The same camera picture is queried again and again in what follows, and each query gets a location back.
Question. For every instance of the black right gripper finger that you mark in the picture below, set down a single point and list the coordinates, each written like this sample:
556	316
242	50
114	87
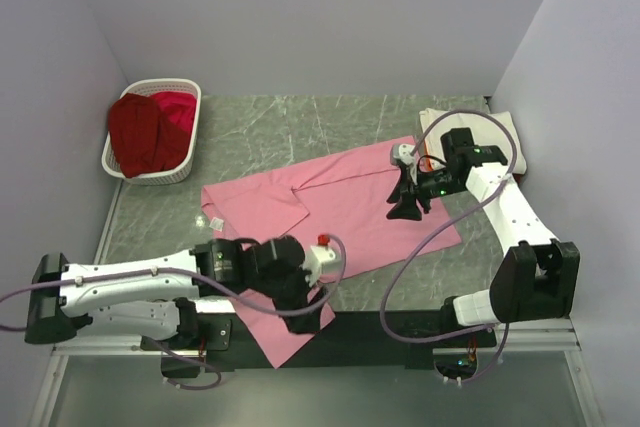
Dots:
404	190
406	208

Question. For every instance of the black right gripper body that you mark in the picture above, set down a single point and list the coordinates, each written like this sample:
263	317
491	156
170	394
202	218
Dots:
411	192

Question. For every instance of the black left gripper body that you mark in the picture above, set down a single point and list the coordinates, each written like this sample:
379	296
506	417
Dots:
298	298

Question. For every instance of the pink t-shirt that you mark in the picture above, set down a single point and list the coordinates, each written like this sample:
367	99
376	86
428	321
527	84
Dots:
343	194

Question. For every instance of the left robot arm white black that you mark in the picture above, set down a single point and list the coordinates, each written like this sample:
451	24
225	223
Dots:
155	298

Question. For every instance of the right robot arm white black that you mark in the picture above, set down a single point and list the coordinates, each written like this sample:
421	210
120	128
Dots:
537	277

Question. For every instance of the folded orange t-shirt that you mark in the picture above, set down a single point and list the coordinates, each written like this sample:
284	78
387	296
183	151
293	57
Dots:
426	162

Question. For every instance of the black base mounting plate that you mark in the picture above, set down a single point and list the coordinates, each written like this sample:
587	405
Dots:
352	339

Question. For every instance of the folded white t-shirt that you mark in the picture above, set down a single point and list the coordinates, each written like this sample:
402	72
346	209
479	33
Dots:
484	132

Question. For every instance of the white perforated laundry basket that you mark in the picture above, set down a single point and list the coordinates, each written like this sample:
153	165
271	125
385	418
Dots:
147	87

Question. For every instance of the crimson red t-shirt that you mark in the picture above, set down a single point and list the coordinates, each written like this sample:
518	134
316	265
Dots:
179	107

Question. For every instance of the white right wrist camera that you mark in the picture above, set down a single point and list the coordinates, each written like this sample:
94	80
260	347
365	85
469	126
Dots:
403	157

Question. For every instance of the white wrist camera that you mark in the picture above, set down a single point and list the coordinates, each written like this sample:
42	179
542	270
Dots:
322	262
403	157

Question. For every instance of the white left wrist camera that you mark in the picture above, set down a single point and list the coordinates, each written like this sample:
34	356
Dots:
322	262

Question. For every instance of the aluminium rail frame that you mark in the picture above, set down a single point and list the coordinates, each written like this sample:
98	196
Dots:
540	380

